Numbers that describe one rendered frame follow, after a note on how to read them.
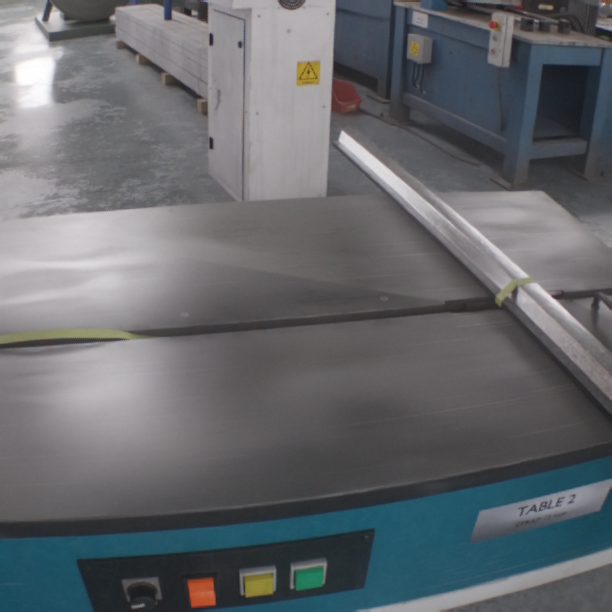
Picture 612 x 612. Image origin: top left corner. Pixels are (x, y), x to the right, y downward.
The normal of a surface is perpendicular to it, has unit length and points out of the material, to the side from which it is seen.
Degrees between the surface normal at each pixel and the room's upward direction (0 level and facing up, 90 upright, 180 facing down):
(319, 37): 90
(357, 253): 0
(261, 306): 0
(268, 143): 90
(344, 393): 0
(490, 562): 90
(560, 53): 90
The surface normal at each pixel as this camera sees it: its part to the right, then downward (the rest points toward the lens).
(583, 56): 0.43, 0.47
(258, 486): 0.03, -0.86
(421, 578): 0.20, 0.50
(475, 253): -0.92, -0.11
